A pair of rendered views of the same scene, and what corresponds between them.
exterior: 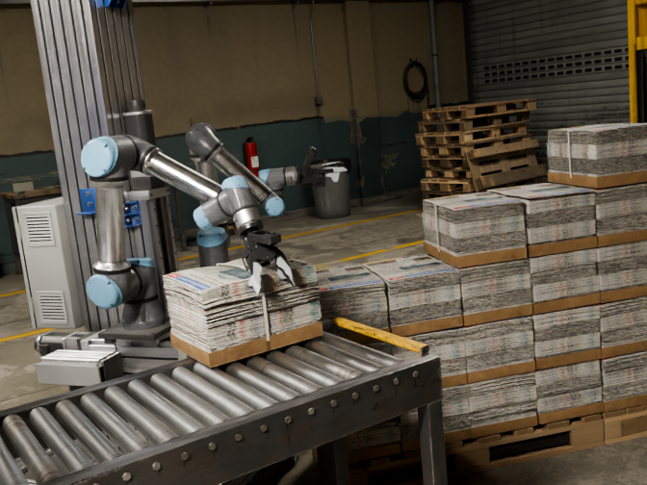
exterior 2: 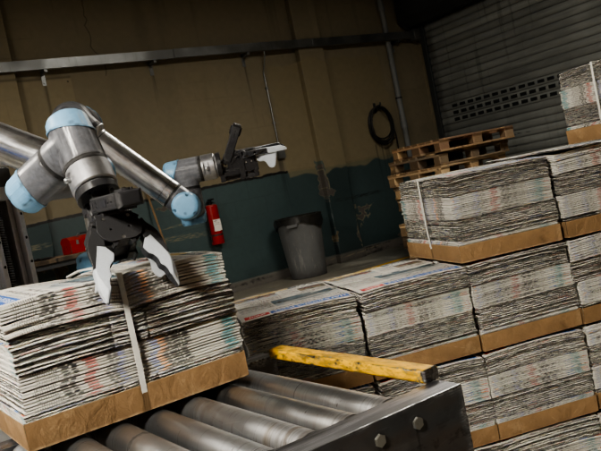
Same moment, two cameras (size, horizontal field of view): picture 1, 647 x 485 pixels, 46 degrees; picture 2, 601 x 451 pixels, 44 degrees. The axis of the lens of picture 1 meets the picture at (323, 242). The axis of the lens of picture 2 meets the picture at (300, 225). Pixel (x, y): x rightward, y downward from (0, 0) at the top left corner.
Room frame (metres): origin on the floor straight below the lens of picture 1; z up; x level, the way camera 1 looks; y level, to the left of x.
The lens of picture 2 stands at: (0.92, -0.10, 1.11)
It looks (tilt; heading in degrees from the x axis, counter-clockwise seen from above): 3 degrees down; 359
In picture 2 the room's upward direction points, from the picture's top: 12 degrees counter-clockwise
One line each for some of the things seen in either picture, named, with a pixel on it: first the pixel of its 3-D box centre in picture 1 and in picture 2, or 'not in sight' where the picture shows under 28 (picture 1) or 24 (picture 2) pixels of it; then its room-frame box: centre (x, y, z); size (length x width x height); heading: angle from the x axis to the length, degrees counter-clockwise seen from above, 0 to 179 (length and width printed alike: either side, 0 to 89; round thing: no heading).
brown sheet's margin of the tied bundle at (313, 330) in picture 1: (276, 324); (173, 368); (2.27, 0.17, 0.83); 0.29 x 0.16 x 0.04; 32
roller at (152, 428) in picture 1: (141, 419); not in sight; (1.76, 0.49, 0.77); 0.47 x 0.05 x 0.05; 32
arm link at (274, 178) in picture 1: (271, 178); (183, 173); (3.09, 0.18, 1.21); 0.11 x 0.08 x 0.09; 93
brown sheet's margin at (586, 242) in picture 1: (539, 239); (571, 218); (3.04, -0.89, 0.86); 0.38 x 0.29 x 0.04; 13
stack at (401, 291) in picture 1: (449, 358); (465, 406); (2.95, -0.46, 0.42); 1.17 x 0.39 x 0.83; 102
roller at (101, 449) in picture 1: (88, 435); not in sight; (1.69, 0.60, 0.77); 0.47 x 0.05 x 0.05; 32
